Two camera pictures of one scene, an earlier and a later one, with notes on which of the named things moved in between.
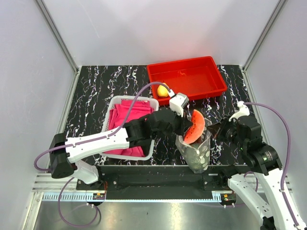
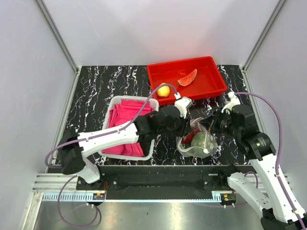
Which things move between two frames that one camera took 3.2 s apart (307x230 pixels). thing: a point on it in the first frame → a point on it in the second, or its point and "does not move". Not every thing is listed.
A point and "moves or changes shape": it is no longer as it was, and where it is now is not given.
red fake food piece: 194,132 → 188,79
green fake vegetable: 198,154 → 201,142
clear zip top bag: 196,154 moves or changes shape
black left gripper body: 176,126 does not move
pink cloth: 128,111 does not move
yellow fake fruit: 162,91 does not move
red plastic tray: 196,78 does not move
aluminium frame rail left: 48,17 does not move
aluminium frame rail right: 275,14 does not move
